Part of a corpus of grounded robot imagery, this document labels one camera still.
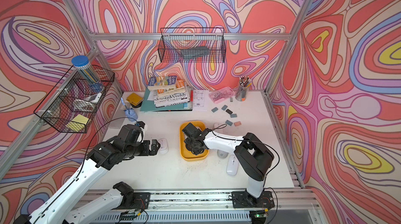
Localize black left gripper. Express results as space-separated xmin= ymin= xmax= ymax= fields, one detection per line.
xmin=124 ymin=137 xmax=162 ymax=159

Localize yellow storage tray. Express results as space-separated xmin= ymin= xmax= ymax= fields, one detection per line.
xmin=180 ymin=121 xmax=209 ymax=162

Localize grey computer mouse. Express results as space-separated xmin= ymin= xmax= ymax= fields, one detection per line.
xmin=217 ymin=150 xmax=228 ymax=159

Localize white slim mouse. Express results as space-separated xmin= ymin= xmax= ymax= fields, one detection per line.
xmin=226 ymin=155 xmax=239 ymax=176

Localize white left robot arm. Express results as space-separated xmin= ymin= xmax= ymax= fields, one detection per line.
xmin=14 ymin=121 xmax=161 ymax=224

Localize pink plastic box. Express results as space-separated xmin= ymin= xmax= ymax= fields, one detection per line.
xmin=208 ymin=87 xmax=235 ymax=104

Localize blue pen cup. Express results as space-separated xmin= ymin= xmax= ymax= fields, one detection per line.
xmin=121 ymin=98 xmax=138 ymax=122

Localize grey eraser near tray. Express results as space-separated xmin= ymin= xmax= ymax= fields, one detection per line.
xmin=225 ymin=120 xmax=233 ymax=126

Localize white paper sheet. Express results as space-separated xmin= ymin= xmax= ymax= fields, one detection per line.
xmin=192 ymin=90 xmax=209 ymax=111

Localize green folder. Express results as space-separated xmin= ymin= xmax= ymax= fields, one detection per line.
xmin=140 ymin=89 xmax=193 ymax=112

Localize stack of magazines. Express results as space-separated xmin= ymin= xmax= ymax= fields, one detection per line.
xmin=147 ymin=75 xmax=191 ymax=108

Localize yellow sticky notes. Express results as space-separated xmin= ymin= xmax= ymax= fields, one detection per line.
xmin=66 ymin=114 xmax=89 ymax=133

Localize metal mesh pencil cup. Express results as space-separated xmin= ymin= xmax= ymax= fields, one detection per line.
xmin=235 ymin=76 xmax=252 ymax=101

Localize blue lid pencil jar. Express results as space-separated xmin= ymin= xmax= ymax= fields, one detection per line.
xmin=71 ymin=56 xmax=104 ymax=93

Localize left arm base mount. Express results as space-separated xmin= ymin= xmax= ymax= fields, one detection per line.
xmin=113 ymin=182 xmax=151 ymax=210

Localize black wire basket left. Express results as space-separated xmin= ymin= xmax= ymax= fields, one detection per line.
xmin=34 ymin=65 xmax=115 ymax=133

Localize black wire basket on wall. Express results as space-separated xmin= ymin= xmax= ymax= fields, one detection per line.
xmin=158 ymin=26 xmax=227 ymax=63

